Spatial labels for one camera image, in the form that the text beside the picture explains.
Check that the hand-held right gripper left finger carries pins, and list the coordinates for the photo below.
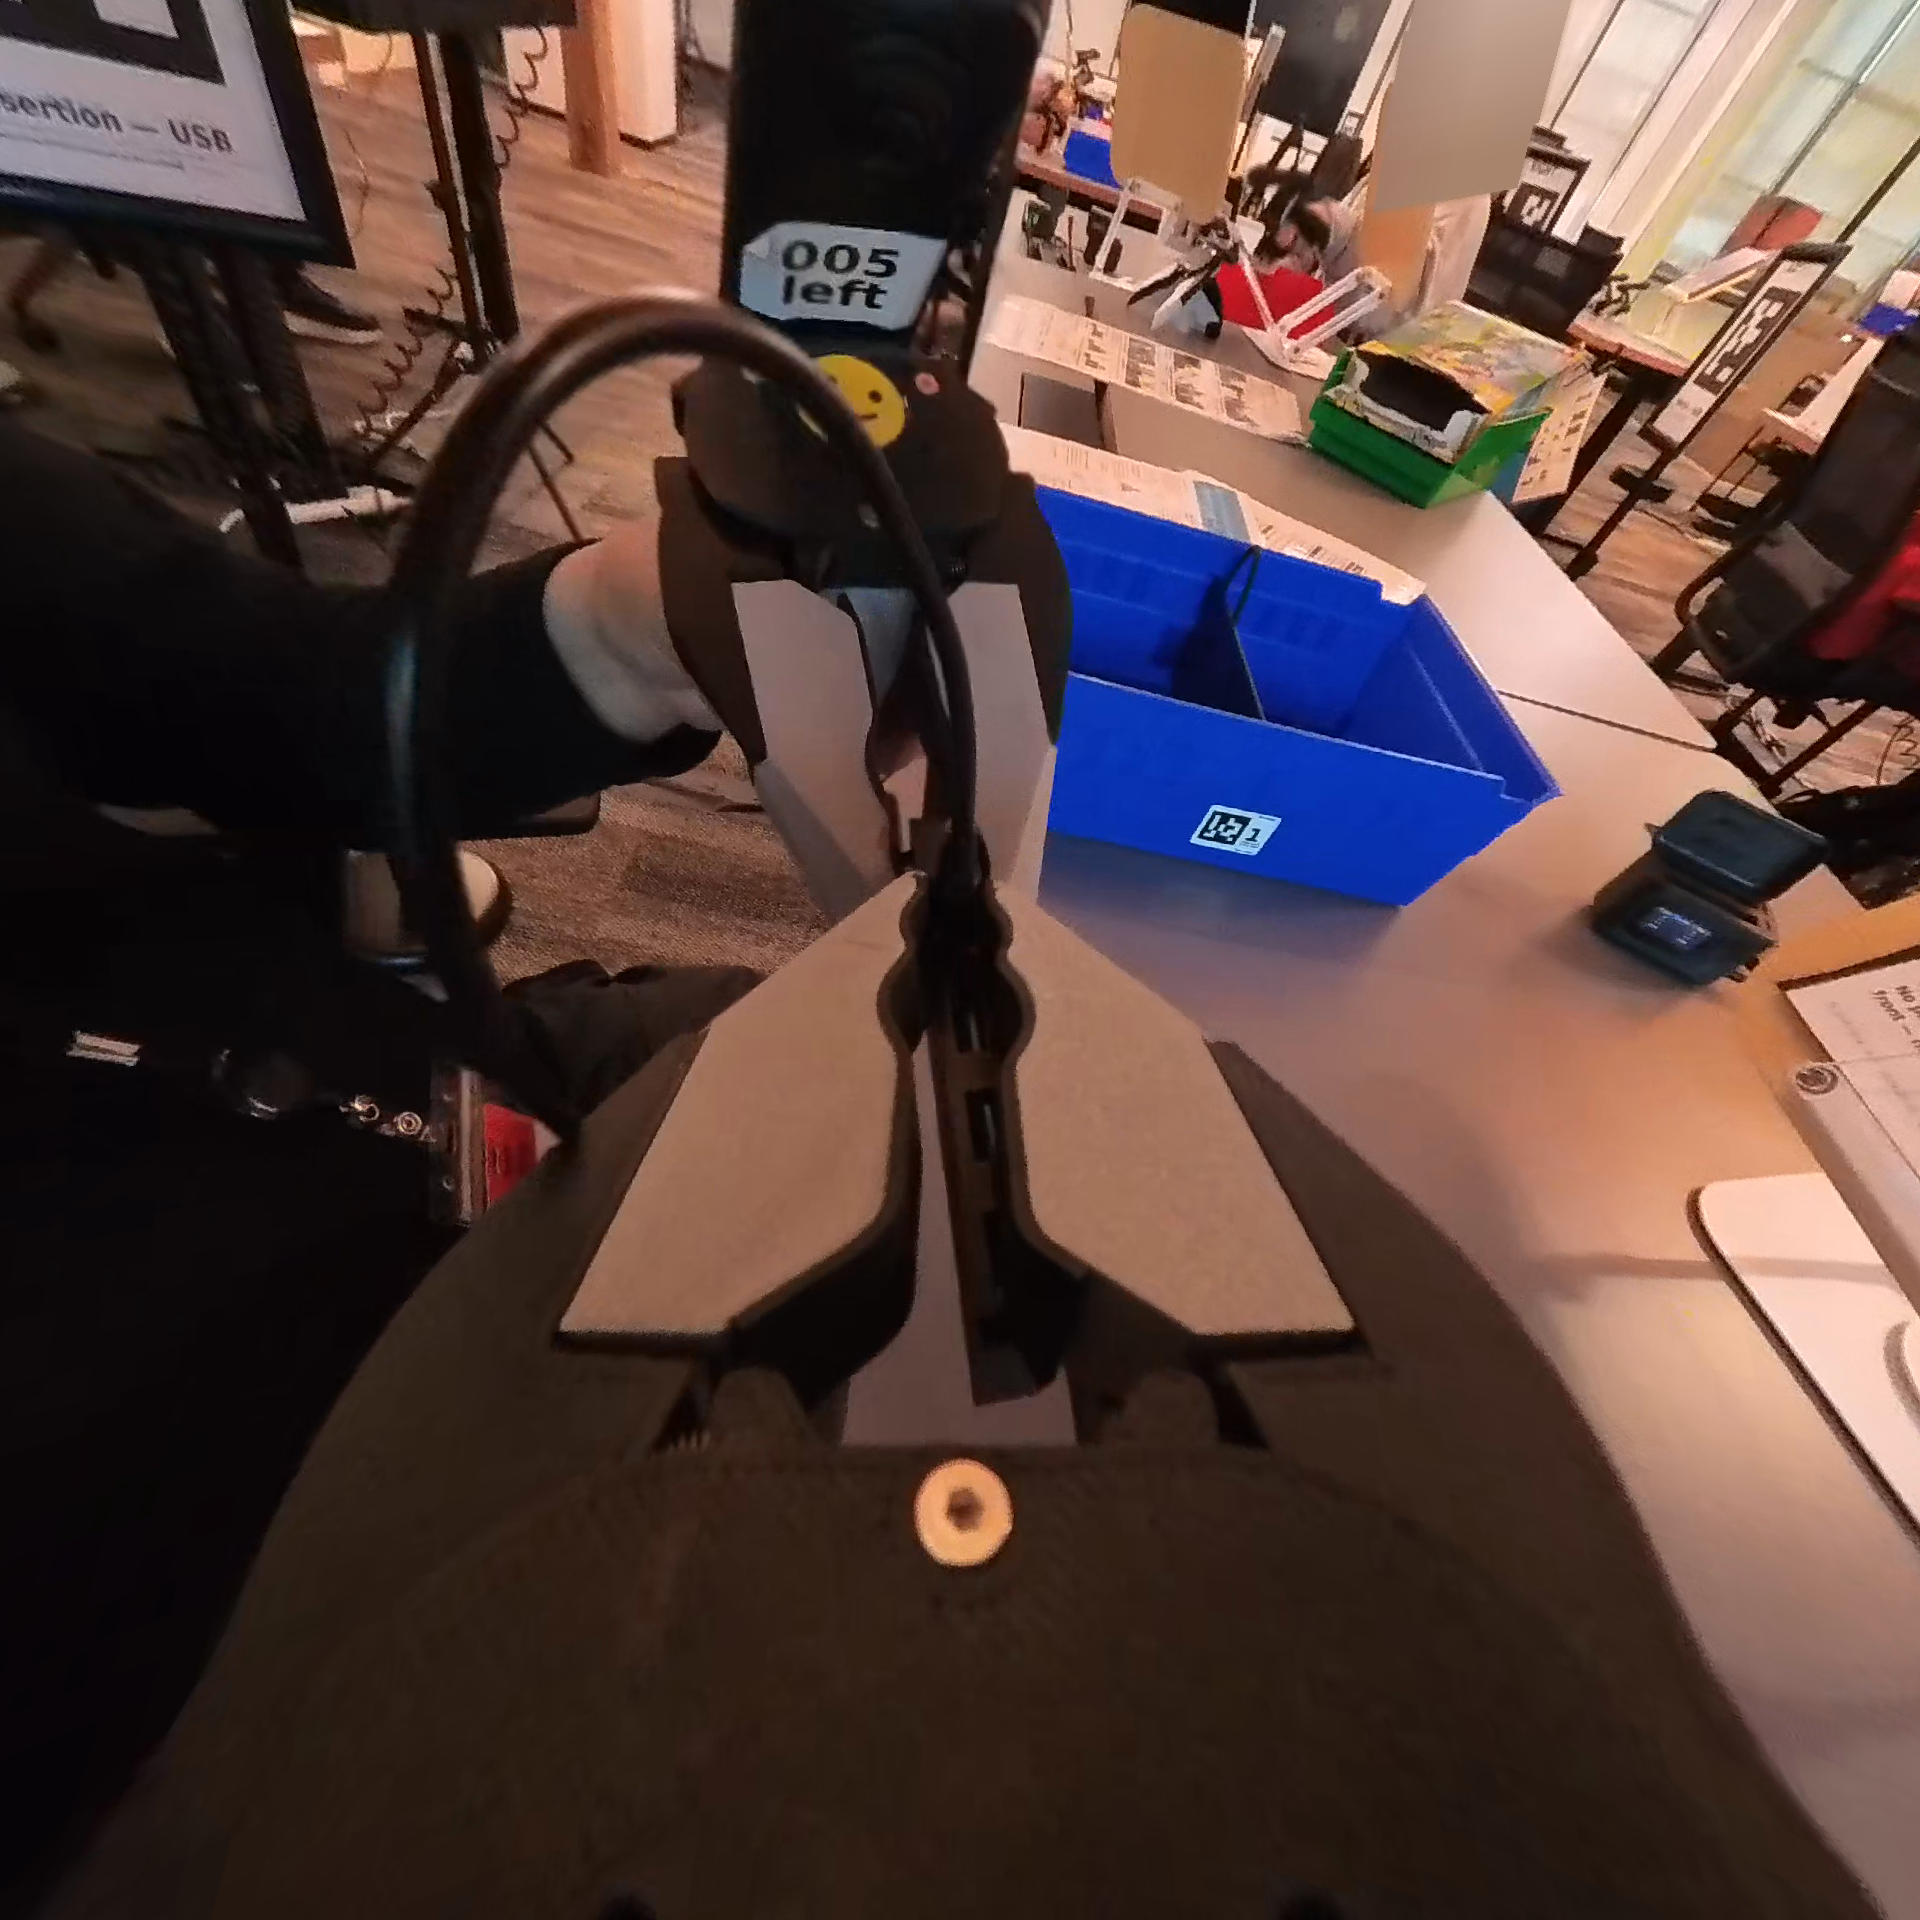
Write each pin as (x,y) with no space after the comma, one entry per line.
(750,1185)

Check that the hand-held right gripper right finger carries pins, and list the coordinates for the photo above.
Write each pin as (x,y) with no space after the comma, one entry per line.
(1171,1201)

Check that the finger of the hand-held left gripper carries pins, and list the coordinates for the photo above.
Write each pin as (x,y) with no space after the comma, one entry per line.
(811,691)
(1013,704)

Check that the blue plastic bin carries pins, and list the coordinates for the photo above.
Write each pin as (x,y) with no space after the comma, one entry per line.
(1275,780)

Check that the person's left forearm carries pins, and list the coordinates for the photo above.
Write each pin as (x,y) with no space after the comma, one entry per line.
(224,645)

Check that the person's left hand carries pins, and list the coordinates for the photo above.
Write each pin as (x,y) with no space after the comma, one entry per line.
(614,630)

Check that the black bin divider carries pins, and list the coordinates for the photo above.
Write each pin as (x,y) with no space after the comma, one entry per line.
(1222,660)

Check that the badge on retractable reel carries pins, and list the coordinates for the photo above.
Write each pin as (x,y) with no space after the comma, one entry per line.
(503,1148)

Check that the tan reflector board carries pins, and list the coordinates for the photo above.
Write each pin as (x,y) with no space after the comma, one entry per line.
(1178,105)

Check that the laminated instruction sheet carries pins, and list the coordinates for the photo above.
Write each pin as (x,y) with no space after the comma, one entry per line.
(1321,541)

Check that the printed paper sheets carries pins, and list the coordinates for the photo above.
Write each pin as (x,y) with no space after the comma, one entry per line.
(1171,368)

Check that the black and white gadget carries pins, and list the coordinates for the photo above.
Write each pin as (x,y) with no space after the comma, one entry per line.
(1192,308)

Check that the black tripod stand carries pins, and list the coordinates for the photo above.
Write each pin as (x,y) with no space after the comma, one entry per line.
(465,151)

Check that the red plastic item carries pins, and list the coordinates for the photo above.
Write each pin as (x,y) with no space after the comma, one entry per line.
(1275,284)

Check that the black monitor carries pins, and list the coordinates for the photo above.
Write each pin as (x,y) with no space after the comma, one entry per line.
(1321,61)

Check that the green cardboard box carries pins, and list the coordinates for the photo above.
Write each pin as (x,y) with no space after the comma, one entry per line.
(1410,458)

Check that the round base stool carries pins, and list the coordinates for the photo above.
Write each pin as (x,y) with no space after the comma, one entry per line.
(368,900)

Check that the clear acrylic stand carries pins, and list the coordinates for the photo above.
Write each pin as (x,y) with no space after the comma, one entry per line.
(1334,308)

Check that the white power strip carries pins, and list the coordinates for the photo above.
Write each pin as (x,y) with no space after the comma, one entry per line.
(330,507)

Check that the person's black clothed torso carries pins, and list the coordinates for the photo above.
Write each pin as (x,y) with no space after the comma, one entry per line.
(151,1351)

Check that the white stand base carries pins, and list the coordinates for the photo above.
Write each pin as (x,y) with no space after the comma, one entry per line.
(1800,1275)

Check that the black device with display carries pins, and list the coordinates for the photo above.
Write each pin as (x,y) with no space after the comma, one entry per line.
(1725,855)

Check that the black sign stand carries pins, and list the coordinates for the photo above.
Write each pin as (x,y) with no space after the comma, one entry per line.
(224,375)

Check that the instruction sign board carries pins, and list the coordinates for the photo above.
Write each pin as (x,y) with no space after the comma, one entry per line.
(1875,1081)

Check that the black framed marker sign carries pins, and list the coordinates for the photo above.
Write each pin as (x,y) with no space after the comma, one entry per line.
(135,134)

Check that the black office chair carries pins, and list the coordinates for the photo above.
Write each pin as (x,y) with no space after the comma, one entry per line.
(1785,585)

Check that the marker sign on floor stand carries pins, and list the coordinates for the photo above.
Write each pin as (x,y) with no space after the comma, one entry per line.
(1762,323)

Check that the orange wooden post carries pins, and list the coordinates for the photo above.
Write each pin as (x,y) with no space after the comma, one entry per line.
(592,91)

